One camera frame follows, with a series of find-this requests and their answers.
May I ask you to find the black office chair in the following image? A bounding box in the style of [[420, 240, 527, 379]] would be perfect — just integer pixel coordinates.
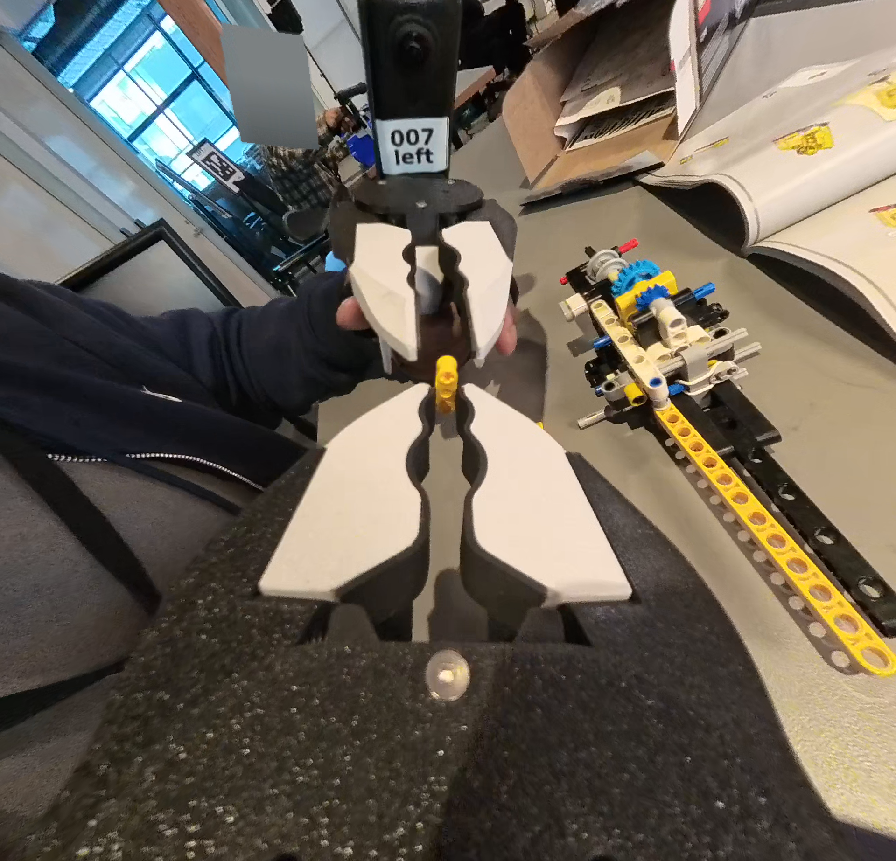
[[276, 175, 345, 290]]

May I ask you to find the black strap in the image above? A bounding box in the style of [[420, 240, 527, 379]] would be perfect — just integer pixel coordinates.
[[0, 424, 165, 613], [0, 661, 130, 732]]

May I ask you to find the partly built lego model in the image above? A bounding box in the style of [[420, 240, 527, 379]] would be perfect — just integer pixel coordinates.
[[559, 237, 896, 679]]

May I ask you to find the black white marker sign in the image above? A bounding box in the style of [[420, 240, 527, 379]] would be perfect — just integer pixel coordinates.
[[186, 138, 247, 192]]

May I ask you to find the black printed paper sheet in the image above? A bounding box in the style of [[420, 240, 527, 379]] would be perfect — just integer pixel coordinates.
[[560, 90, 679, 153]]

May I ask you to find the white paper sheet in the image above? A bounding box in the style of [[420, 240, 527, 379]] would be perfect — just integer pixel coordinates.
[[556, 34, 625, 126]]

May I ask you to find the person's left hand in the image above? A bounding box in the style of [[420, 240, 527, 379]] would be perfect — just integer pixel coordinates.
[[335, 294, 520, 357]]

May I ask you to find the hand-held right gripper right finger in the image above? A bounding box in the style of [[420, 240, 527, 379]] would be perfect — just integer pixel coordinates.
[[457, 382, 635, 627]]

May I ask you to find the large glass window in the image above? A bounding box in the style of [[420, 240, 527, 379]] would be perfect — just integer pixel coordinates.
[[17, 0, 267, 197]]

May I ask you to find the printed cardboard lego box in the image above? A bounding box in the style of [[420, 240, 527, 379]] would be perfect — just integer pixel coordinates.
[[503, 0, 896, 204]]

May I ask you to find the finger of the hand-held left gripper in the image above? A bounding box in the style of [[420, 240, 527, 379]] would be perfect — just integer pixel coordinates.
[[440, 222, 517, 370], [346, 222, 422, 377]]

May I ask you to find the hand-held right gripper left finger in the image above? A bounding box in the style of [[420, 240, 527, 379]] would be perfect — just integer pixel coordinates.
[[258, 382, 433, 627]]

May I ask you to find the lego instruction booklet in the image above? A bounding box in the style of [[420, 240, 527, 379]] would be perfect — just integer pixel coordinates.
[[633, 49, 896, 344]]

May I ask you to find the person's dark navy jacket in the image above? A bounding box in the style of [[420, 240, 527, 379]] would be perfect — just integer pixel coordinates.
[[0, 385, 323, 519]]

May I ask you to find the person's left forearm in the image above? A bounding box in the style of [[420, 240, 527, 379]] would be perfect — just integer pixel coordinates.
[[0, 272, 385, 428]]

